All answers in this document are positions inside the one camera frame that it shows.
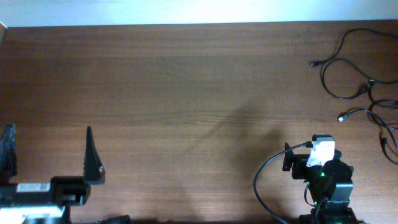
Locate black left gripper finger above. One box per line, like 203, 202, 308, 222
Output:
1, 124, 17, 184
83, 126, 105, 185

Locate black cable white usb plug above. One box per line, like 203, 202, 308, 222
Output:
337, 108, 397, 148

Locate black cable dark plugs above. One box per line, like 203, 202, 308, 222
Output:
309, 27, 398, 100

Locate black cable gold plug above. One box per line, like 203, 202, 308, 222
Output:
368, 79, 397, 165

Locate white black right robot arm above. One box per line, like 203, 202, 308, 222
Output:
282, 143, 359, 224

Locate thick black right camera cable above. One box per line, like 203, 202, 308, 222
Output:
252, 141, 313, 224

